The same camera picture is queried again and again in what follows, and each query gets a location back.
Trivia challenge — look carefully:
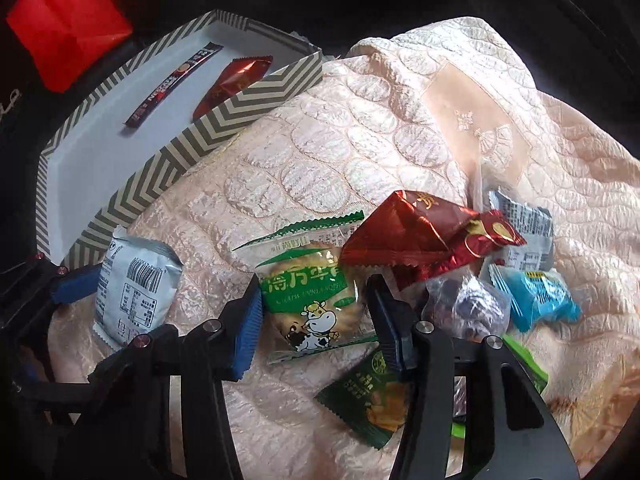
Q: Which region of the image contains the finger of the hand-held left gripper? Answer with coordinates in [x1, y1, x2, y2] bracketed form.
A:
[87, 345, 137, 387]
[0, 252, 103, 312]

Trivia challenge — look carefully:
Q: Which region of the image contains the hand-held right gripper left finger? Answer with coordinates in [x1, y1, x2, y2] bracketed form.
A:
[55, 287, 264, 480]

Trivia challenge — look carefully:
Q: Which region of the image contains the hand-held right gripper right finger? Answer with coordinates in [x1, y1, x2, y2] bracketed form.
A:
[366, 275, 581, 480]

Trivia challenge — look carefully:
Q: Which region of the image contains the large grey snack packet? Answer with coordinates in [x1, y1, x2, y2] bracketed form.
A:
[94, 225, 183, 352]

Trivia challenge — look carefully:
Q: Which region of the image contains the green cow biscuit packet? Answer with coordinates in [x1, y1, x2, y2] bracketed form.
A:
[232, 211, 381, 365]

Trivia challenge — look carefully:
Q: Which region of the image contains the red foil candy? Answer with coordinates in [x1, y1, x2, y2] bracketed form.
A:
[192, 55, 274, 122]
[395, 245, 481, 291]

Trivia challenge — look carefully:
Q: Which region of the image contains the dark green snack packet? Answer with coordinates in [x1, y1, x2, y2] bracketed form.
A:
[315, 352, 413, 450]

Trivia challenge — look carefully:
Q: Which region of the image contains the clear packet of dates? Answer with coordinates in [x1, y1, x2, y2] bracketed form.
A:
[421, 267, 512, 343]

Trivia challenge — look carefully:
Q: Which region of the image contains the large red foil packet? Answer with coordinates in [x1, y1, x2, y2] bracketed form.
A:
[339, 190, 481, 281]

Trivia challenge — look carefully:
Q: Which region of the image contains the striped cardboard box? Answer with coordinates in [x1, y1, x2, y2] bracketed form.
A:
[35, 8, 325, 267]

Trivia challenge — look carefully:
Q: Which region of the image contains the bright green snack packet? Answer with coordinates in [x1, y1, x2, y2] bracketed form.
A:
[450, 334, 549, 441]

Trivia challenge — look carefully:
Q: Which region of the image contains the small red gold packet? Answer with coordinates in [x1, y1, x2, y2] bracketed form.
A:
[462, 210, 528, 261]

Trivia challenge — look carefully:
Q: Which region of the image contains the blue candy packet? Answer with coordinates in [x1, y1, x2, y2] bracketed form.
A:
[490, 264, 583, 333]

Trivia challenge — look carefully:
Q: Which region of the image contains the small grey snack packet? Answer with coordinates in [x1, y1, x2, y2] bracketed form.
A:
[487, 187, 555, 273]

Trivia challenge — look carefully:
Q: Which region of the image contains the peach quilted blanket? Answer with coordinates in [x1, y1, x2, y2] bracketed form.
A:
[50, 17, 640, 480]

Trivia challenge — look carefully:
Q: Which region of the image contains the dark red coffee stick sachet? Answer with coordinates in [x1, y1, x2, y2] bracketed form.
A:
[124, 42, 224, 130]

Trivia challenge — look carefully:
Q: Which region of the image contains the red paper bag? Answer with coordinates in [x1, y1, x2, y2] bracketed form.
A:
[6, 0, 135, 94]

